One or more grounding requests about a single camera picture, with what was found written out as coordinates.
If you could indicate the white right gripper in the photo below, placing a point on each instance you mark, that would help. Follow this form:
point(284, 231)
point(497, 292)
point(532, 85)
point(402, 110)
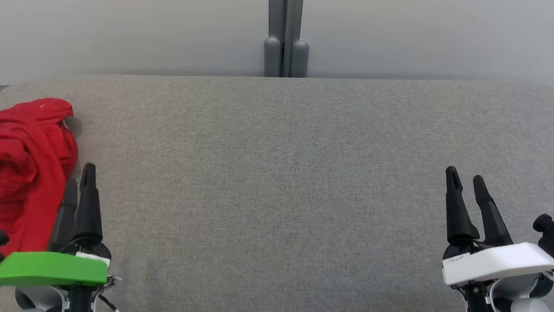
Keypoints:
point(498, 263)

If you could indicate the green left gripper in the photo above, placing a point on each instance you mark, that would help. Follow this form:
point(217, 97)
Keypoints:
point(46, 269)

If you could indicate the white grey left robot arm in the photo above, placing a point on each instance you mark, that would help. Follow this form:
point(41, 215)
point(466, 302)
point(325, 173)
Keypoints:
point(43, 301)

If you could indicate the grey partition post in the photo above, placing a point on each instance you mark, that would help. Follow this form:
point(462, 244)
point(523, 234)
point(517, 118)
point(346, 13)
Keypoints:
point(272, 55)
point(299, 57)

